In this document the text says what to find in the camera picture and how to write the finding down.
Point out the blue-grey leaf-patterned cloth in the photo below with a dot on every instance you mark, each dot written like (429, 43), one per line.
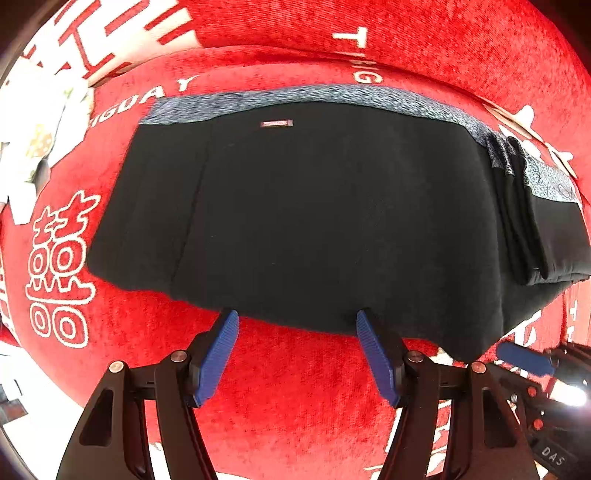
(295, 97)

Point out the black pants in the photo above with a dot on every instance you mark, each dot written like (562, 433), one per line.
(300, 221)

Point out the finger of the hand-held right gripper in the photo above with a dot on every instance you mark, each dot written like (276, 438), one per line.
(526, 358)

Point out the grey object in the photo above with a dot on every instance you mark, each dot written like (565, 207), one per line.
(10, 402)

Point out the red printed sofa cover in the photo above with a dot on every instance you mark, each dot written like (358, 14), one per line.
(277, 397)

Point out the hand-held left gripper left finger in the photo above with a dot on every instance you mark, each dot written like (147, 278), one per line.
(217, 360)

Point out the white patterned cloth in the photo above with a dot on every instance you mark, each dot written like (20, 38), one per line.
(37, 143)

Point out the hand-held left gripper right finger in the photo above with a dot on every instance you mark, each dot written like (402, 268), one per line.
(377, 360)

